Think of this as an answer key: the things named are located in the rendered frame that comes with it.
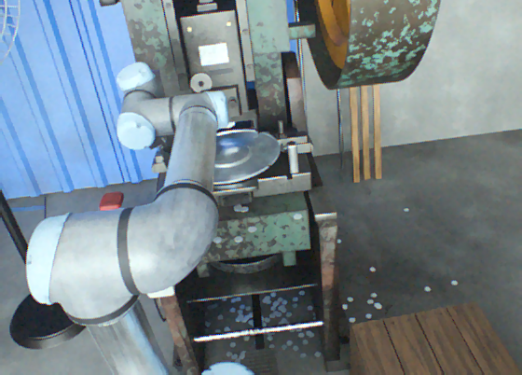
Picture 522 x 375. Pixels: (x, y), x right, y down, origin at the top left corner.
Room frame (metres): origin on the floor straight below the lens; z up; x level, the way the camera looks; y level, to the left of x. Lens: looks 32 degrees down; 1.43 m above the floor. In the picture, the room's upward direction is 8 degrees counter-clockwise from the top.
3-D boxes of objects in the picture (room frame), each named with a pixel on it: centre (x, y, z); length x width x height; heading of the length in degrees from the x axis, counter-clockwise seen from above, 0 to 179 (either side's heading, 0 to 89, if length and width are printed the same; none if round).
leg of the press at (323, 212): (1.44, -0.19, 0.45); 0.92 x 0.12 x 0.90; 0
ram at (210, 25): (1.26, 0.07, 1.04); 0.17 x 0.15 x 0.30; 0
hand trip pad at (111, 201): (1.07, 0.40, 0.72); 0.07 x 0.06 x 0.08; 0
